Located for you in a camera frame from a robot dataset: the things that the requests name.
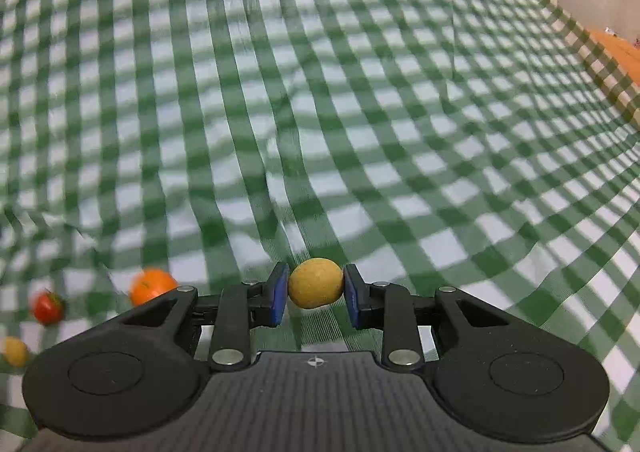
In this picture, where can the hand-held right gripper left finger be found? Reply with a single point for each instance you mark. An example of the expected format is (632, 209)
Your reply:
(278, 294)

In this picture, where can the orange tangerine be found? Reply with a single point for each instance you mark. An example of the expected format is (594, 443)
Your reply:
(152, 286)

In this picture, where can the yellow-brown longan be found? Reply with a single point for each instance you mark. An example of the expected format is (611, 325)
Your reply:
(315, 282)
(14, 352)

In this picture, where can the green white checkered cloth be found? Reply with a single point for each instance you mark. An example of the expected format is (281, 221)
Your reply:
(320, 107)

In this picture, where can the small red cherry tomato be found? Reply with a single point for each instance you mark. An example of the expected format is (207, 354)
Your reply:
(46, 308)

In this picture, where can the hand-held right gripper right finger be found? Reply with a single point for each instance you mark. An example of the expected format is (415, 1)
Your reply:
(352, 294)

